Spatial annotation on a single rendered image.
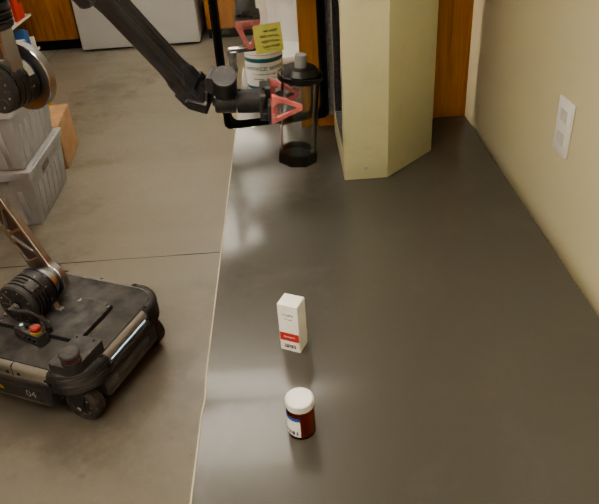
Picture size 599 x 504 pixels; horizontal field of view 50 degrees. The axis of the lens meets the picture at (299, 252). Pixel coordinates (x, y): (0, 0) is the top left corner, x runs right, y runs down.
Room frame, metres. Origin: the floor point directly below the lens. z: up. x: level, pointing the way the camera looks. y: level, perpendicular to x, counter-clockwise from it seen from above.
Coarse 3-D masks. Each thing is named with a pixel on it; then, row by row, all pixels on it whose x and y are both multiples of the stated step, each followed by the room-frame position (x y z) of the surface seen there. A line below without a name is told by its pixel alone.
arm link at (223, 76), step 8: (208, 72) 1.46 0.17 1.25; (216, 72) 1.46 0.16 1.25; (224, 72) 1.46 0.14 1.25; (232, 72) 1.46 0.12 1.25; (208, 80) 1.45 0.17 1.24; (216, 80) 1.44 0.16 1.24; (224, 80) 1.44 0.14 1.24; (232, 80) 1.44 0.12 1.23; (208, 88) 1.47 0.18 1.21; (216, 88) 1.44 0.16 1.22; (224, 88) 1.43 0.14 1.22; (232, 88) 1.44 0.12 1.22; (208, 96) 1.48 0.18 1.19; (216, 96) 1.46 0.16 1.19; (224, 96) 1.45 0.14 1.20; (232, 96) 1.46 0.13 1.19; (184, 104) 1.50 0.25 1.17; (192, 104) 1.49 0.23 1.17; (200, 104) 1.48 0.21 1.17; (208, 104) 1.49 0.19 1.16; (200, 112) 1.50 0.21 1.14
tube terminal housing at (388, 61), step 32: (352, 0) 1.48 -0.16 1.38; (384, 0) 1.48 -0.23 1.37; (416, 0) 1.55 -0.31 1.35; (352, 32) 1.48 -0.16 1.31; (384, 32) 1.48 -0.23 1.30; (416, 32) 1.56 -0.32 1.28; (352, 64) 1.48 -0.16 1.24; (384, 64) 1.48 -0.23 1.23; (416, 64) 1.56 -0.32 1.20; (352, 96) 1.48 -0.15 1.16; (384, 96) 1.48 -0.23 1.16; (416, 96) 1.56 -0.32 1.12; (352, 128) 1.48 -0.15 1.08; (384, 128) 1.48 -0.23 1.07; (416, 128) 1.57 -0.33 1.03; (352, 160) 1.48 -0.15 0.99; (384, 160) 1.48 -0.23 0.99
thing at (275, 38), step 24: (240, 0) 1.76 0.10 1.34; (264, 0) 1.77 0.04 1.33; (288, 0) 1.78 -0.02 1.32; (312, 0) 1.79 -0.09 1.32; (240, 24) 1.76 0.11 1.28; (264, 24) 1.77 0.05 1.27; (288, 24) 1.78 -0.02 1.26; (312, 24) 1.79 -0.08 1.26; (240, 48) 1.76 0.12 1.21; (264, 48) 1.77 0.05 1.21; (288, 48) 1.78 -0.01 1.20; (312, 48) 1.78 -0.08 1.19; (240, 72) 1.76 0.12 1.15; (264, 72) 1.77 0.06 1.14
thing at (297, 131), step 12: (288, 84) 1.46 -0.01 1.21; (312, 84) 1.46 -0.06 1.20; (288, 96) 1.47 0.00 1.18; (300, 96) 1.46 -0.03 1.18; (312, 96) 1.47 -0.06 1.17; (288, 108) 1.47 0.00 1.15; (312, 108) 1.48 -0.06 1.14; (288, 120) 1.47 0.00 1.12; (300, 120) 1.47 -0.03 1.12; (312, 120) 1.48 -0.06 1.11; (288, 132) 1.48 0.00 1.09; (300, 132) 1.47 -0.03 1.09; (312, 132) 1.48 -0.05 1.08; (288, 144) 1.48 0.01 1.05; (300, 144) 1.47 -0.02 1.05; (312, 144) 1.48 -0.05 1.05; (300, 156) 1.47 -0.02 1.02
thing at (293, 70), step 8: (296, 56) 1.50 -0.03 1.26; (304, 56) 1.50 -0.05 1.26; (288, 64) 1.52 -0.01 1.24; (296, 64) 1.50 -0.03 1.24; (304, 64) 1.50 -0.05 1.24; (312, 64) 1.53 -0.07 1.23; (288, 72) 1.48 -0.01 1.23; (296, 72) 1.47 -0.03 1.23; (304, 72) 1.47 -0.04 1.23; (312, 72) 1.48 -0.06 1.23
